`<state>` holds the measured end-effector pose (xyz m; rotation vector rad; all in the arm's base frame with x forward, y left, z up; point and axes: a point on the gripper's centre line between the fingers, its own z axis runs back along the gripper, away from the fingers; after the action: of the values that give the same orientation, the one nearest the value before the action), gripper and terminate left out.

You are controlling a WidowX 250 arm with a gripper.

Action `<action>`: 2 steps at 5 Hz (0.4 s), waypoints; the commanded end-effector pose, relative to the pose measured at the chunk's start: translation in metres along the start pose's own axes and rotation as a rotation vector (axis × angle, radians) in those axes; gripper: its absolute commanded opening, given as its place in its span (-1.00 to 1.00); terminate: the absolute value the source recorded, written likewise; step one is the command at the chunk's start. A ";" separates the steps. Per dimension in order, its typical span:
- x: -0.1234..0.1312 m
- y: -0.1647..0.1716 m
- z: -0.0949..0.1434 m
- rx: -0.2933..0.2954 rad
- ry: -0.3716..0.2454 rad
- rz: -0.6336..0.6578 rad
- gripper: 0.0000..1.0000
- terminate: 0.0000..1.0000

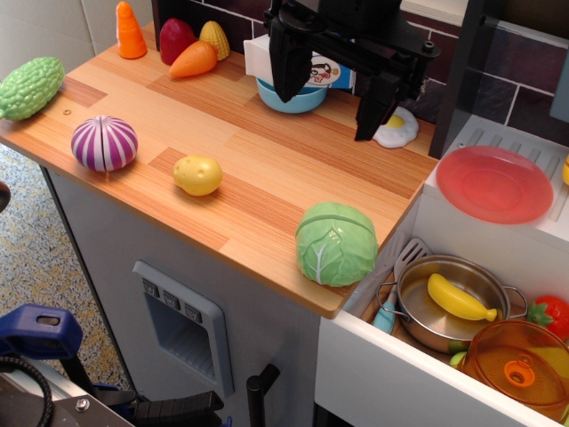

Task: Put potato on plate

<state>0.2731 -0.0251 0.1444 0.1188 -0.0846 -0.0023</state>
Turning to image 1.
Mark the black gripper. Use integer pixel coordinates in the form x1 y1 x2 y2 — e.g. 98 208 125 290
264 1 440 141

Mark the light blue bowl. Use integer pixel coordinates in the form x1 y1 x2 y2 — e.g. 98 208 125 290
256 78 327 114

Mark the blue white milk carton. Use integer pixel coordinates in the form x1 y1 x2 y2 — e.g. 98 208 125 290
244 35 356 89

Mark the lying orange toy carrot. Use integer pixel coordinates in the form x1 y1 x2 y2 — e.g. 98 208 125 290
169 40 218 78

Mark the yellow toy corn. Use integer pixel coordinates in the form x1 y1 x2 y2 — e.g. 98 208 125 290
199 20 230 61

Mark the steel pot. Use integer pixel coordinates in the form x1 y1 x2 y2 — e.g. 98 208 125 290
394 255 528 354

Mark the green toy bitter gourd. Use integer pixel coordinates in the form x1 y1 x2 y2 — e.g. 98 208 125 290
1 57 65 121

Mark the yellow toy banana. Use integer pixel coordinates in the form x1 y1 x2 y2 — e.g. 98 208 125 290
427 273 497 322

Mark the purple striped toy onion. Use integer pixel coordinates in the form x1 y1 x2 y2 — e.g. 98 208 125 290
71 115 138 172

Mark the toy fried egg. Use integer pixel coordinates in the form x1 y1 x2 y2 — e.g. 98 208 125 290
373 107 420 149

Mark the grey slotted spatula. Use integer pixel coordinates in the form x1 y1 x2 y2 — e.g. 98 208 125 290
393 238 432 280

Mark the grey ice dispenser panel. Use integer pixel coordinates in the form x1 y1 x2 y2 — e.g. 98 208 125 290
133 260 234 398

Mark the red plastic plate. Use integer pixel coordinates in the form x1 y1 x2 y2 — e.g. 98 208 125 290
436 146 554 225

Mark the dark red toy vegetable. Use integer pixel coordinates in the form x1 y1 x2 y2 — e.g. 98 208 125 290
159 18 197 66

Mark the light blue utensil handle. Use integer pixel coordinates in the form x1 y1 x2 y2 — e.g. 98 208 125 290
373 285 397 334

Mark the black door handle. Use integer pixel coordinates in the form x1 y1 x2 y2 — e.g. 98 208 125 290
246 364 280 427

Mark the black ribbed clamp grip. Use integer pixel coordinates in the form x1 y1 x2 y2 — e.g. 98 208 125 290
127 391 224 426

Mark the yellow toy potato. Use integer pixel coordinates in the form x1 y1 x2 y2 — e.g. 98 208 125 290
172 155 223 197

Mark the blue clamp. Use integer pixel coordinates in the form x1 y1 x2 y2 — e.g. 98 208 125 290
1 303 84 359

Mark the upright orange toy carrot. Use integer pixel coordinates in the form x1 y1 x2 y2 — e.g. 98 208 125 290
116 1 148 60

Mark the yellow toy at right edge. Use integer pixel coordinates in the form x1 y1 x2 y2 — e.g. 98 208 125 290
562 155 569 186

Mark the red toy strawberry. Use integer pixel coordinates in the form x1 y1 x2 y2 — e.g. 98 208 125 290
526 295 568 342

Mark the green toy piece in sink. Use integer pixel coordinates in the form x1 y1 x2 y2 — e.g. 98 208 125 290
448 340 471 368

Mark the green toy cabbage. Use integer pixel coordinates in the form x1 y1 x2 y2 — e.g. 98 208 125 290
295 202 379 287

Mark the orange transparent lid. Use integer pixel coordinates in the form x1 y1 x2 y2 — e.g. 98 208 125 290
457 320 568 423

